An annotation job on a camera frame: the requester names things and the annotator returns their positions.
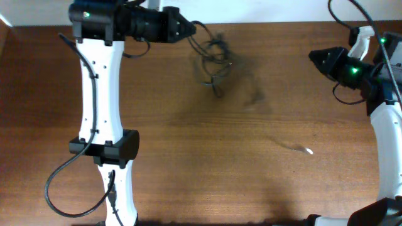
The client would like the black cable bundle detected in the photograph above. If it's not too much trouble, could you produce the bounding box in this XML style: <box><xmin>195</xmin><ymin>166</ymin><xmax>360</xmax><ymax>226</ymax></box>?
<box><xmin>187</xmin><ymin>20</ymin><xmax>235</xmax><ymax>99</ymax></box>

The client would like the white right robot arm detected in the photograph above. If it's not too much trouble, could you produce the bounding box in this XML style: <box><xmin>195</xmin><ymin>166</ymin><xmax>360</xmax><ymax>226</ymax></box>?
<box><xmin>305</xmin><ymin>32</ymin><xmax>401</xmax><ymax>226</ymax></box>

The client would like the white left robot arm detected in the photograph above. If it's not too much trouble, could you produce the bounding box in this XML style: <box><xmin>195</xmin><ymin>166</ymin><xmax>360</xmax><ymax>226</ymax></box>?
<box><xmin>68</xmin><ymin>1</ymin><xmax>196</xmax><ymax>225</ymax></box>

